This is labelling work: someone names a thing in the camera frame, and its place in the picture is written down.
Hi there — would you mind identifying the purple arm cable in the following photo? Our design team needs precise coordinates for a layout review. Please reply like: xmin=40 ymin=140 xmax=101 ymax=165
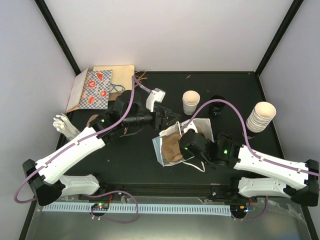
xmin=13 ymin=75 xmax=151 ymax=204
xmin=182 ymin=98 xmax=320 ymax=176

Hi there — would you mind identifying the single cardboard cup carrier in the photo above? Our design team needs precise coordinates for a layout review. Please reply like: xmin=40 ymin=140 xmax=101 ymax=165
xmin=161 ymin=133 xmax=183 ymax=163

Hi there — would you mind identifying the light blue paper bag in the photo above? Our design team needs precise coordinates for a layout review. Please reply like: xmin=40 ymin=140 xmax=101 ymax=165
xmin=151 ymin=117 xmax=215 ymax=173

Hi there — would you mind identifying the tan kraft paper bag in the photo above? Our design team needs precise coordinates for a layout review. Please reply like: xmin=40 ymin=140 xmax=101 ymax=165
xmin=93 ymin=65 xmax=135 ymax=94

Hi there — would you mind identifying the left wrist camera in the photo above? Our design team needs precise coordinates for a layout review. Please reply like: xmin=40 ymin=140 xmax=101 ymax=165
xmin=146 ymin=88 xmax=166 ymax=113

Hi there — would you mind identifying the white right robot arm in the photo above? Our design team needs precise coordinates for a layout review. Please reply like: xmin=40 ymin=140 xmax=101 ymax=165
xmin=178 ymin=129 xmax=320 ymax=207

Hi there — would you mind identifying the blue checkered paper bag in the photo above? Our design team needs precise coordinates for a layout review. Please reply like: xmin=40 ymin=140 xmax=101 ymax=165
xmin=78 ymin=70 xmax=126 ymax=110

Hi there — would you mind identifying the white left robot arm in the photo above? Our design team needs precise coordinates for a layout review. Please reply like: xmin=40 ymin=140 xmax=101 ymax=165
xmin=22 ymin=88 xmax=180 ymax=206

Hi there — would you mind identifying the white orange-edged paper bag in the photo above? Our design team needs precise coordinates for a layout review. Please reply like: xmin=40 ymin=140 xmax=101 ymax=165
xmin=66 ymin=68 xmax=88 ymax=113

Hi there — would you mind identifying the light blue slotted cable duct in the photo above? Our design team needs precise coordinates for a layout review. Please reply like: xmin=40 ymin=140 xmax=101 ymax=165
xmin=42 ymin=202 xmax=231 ymax=217

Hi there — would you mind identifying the black paper cup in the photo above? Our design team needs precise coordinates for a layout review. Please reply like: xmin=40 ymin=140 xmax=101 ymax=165
xmin=208 ymin=95 xmax=226 ymax=117

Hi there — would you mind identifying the tall stack of paper cups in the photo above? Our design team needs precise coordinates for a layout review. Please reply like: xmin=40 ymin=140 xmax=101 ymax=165
xmin=245 ymin=101 xmax=277 ymax=139

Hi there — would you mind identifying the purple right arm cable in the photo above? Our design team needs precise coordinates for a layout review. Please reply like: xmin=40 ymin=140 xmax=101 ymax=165
xmin=182 ymin=98 xmax=320 ymax=176

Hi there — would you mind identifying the brown kraft paper bag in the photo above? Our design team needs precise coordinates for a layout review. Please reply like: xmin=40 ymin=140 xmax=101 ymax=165
xmin=108 ymin=92 xmax=129 ymax=102

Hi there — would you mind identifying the small electronics board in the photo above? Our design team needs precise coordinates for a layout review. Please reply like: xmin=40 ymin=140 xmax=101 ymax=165
xmin=90 ymin=203 xmax=110 ymax=211

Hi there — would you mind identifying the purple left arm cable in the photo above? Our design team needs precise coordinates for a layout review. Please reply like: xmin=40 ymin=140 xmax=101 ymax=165
xmin=13 ymin=75 xmax=151 ymax=204

